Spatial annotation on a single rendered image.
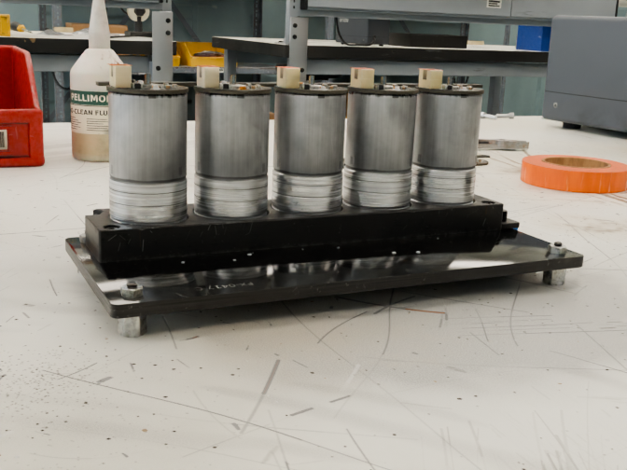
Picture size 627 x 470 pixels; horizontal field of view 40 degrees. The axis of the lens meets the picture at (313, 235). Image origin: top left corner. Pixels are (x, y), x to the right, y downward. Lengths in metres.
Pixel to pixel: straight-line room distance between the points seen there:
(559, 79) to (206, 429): 0.63
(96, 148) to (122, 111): 0.24
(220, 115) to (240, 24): 4.66
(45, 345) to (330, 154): 0.11
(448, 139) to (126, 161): 0.12
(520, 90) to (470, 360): 5.76
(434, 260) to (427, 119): 0.06
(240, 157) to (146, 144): 0.03
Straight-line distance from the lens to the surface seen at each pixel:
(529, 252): 0.30
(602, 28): 0.75
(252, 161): 0.27
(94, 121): 0.50
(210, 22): 4.87
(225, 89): 0.27
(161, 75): 2.61
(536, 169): 0.48
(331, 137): 0.28
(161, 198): 0.27
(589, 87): 0.76
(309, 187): 0.28
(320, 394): 0.20
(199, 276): 0.25
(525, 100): 6.01
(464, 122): 0.31
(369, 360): 0.22
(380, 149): 0.30
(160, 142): 0.26
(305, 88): 0.28
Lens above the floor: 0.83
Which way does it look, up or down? 14 degrees down
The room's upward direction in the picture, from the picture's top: 2 degrees clockwise
